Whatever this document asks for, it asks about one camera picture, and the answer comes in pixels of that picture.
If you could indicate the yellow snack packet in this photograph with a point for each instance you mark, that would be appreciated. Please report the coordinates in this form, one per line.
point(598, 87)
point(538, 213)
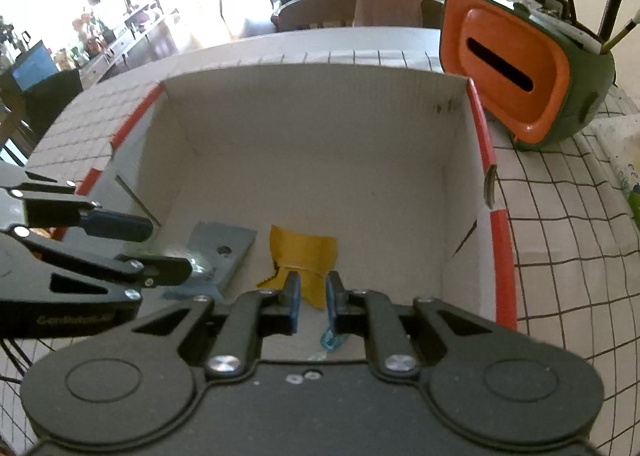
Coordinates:
point(300, 248)

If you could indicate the grey blue snack packet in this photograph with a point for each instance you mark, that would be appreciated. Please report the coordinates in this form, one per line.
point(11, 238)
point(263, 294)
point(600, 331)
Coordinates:
point(220, 241)

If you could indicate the clear blue wrapper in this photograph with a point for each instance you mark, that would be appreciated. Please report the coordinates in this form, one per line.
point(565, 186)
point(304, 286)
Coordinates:
point(332, 340)

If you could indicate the orange green slotted container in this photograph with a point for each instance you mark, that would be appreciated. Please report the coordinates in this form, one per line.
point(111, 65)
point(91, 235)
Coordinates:
point(500, 36)

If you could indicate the thin frame chair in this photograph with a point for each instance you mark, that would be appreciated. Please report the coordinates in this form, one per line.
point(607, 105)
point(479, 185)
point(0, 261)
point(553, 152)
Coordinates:
point(245, 1)

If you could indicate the white printed cloth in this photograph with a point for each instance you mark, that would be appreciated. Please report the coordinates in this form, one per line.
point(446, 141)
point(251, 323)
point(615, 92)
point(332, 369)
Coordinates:
point(622, 156)

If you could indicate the orange white cardboard box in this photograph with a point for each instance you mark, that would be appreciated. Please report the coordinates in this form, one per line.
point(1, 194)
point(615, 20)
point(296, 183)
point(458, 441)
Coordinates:
point(320, 161)

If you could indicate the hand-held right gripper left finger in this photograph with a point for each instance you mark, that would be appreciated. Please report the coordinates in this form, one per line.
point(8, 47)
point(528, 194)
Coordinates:
point(295, 297)

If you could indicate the wooden chair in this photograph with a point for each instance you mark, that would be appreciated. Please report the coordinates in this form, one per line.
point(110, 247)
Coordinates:
point(320, 6)

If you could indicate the pink cloth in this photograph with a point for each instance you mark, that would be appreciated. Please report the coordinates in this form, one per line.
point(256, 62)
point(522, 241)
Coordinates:
point(387, 6)

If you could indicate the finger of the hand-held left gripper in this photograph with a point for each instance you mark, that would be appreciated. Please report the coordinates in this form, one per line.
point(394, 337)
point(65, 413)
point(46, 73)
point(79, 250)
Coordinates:
point(165, 270)
point(120, 227)

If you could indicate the white tipped paintbrush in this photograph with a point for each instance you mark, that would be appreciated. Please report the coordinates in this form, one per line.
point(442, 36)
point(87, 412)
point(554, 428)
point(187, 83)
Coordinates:
point(622, 34)

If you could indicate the dark desk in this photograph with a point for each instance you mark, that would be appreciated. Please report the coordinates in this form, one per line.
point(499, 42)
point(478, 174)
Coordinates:
point(50, 101)

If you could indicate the white sideboard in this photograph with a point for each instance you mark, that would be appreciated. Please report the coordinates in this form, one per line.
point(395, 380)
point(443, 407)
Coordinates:
point(120, 44)

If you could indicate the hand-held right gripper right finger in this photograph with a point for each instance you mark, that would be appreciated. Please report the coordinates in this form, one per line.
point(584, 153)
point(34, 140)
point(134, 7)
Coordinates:
point(331, 302)

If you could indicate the blue screen laptop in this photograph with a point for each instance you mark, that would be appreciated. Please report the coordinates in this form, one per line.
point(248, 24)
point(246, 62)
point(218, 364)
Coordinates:
point(35, 67)

